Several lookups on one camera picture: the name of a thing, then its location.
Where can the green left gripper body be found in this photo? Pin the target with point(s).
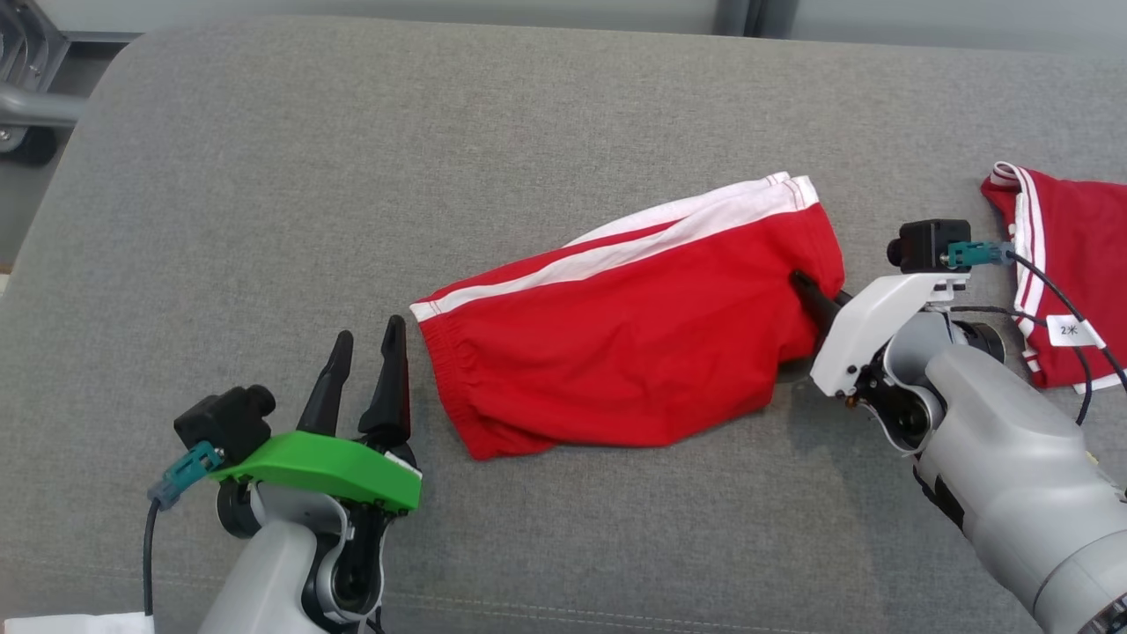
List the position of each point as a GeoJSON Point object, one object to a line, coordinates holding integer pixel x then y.
{"type": "Point", "coordinates": [326, 467]}

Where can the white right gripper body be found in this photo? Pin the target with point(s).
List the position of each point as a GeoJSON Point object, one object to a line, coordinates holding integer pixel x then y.
{"type": "Point", "coordinates": [872, 326]}

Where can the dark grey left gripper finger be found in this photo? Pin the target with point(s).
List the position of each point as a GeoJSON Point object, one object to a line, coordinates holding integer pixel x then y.
{"type": "Point", "coordinates": [327, 396]}
{"type": "Point", "coordinates": [390, 396]}

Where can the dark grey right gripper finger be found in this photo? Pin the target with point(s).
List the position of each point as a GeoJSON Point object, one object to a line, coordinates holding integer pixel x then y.
{"type": "Point", "coordinates": [843, 298]}
{"type": "Point", "coordinates": [817, 304]}

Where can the red white sports shorts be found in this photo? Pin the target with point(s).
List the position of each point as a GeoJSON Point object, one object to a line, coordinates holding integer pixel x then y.
{"type": "Point", "coordinates": [634, 343]}

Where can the red white jersey shirt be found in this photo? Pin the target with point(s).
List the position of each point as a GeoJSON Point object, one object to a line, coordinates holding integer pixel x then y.
{"type": "Point", "coordinates": [1079, 238]}

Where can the grey fabric sofa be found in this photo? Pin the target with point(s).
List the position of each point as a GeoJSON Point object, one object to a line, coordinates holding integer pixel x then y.
{"type": "Point", "coordinates": [440, 176]}

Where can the black caster wheel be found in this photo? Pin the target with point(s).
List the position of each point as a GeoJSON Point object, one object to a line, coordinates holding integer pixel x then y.
{"type": "Point", "coordinates": [31, 148]}

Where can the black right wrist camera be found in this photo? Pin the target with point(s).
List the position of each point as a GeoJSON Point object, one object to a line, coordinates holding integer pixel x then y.
{"type": "Point", "coordinates": [929, 245]}

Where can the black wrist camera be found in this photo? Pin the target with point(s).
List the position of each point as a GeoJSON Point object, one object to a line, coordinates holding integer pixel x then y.
{"type": "Point", "coordinates": [929, 245]}
{"type": "Point", "coordinates": [224, 423]}

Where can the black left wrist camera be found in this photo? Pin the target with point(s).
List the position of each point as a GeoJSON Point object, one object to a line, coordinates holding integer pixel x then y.
{"type": "Point", "coordinates": [224, 423]}

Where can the grey metal cart frame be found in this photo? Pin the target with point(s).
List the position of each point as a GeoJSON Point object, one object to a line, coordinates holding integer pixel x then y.
{"type": "Point", "coordinates": [31, 101]}

